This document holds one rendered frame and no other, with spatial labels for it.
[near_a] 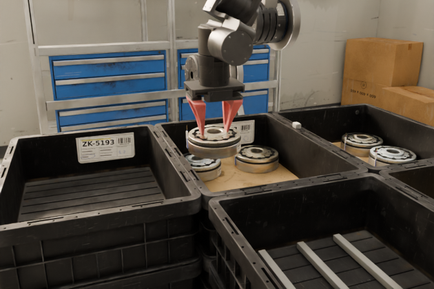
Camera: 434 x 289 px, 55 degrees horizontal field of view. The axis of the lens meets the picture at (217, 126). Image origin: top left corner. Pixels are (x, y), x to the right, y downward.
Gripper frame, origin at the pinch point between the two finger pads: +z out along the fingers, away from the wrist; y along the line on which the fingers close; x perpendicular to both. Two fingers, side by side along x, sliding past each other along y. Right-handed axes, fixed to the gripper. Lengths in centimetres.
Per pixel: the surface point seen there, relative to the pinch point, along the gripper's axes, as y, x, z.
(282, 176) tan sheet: 16.7, 2.2, 14.1
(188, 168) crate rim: -7.7, -9.1, 3.1
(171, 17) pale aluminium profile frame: 36, 198, -1
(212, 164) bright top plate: 1.7, 6.8, 10.9
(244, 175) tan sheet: 8.9, 5.6, 14.2
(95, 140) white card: -22.0, 17.5, 6.4
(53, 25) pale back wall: -39, 276, 10
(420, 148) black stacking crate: 50, -2, 10
